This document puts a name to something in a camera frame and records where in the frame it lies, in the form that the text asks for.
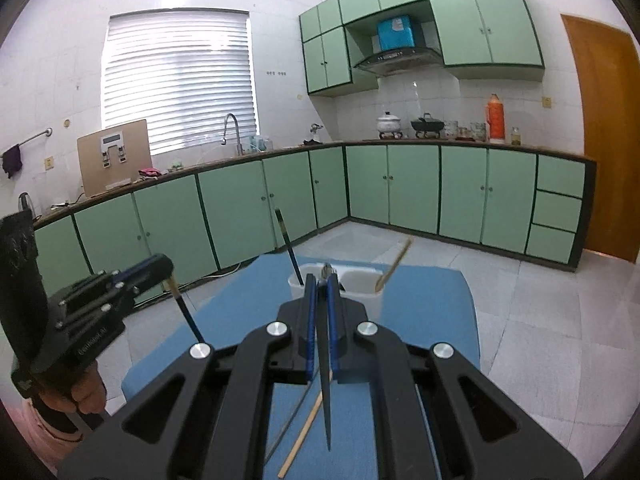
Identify bamboo chopstick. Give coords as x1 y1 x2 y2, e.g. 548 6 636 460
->
278 392 323 479
374 238 412 292

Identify grey metal chopstick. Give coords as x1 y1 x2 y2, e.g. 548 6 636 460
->
316 263 332 450

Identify black chopstick gold tip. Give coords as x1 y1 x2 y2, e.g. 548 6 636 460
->
166 276 205 344

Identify left hand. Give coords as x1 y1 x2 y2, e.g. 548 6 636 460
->
38 361 106 414

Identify blue table mat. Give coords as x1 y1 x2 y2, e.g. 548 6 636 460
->
122 255 480 479

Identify white double utensil holder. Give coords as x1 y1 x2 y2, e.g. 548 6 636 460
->
299 262 384 322

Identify dark towel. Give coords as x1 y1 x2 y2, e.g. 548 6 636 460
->
1 144 23 179

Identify cardboard box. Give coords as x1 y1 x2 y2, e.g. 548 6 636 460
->
77 119 152 197

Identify pink cloth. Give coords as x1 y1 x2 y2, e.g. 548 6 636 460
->
138 168 163 180

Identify green lower cabinets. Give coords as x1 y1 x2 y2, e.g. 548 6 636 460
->
36 141 597 292

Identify green cabinets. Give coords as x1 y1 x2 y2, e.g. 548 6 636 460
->
36 141 597 292
299 0 544 96

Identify steel faucet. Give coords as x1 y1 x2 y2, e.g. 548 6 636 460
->
220 112 245 157

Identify small glass jar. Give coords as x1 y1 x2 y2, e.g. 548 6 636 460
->
510 127 522 146

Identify black wok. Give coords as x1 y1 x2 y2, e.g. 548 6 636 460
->
411 113 445 139

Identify white pot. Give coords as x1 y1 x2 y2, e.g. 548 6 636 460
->
376 110 404 140

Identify white window blind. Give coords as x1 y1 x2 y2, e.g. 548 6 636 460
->
100 9 259 155

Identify orange thermos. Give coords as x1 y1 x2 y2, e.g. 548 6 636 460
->
486 93 506 144

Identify black range hood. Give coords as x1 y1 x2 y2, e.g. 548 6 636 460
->
355 47 444 77

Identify blue box on hood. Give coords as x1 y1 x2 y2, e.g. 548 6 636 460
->
376 15 425 51

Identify wooden door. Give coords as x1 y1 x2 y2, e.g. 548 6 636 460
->
562 14 639 262

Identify green upper cabinets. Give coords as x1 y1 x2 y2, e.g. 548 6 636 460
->
299 0 544 96

